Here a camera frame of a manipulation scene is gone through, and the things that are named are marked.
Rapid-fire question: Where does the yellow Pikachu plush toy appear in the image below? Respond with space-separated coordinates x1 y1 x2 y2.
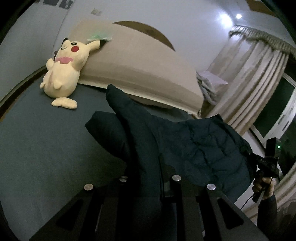
39 38 107 109

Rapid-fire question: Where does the person's right forearm dark sleeve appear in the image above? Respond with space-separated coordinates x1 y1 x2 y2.
257 194 278 240

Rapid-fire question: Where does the person's right hand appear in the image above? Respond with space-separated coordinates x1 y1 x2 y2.
252 177 276 200

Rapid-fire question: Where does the green item on headboard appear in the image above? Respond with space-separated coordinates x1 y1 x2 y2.
87 32 112 42

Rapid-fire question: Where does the pile of folded clothes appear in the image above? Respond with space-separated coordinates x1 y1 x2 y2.
196 71 228 105

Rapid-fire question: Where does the beige pleated curtain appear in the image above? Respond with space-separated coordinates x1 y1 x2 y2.
205 25 295 135

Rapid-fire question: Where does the dark navy puffer jacket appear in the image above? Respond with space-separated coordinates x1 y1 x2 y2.
85 85 256 202

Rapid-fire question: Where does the beige padded headboard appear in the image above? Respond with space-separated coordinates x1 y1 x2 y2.
68 20 204 114

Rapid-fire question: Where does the grey-blue bed sheet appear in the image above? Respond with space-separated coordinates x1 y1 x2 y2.
1 81 190 240

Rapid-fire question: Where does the white framed window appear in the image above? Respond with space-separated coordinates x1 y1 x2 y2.
251 73 295 147

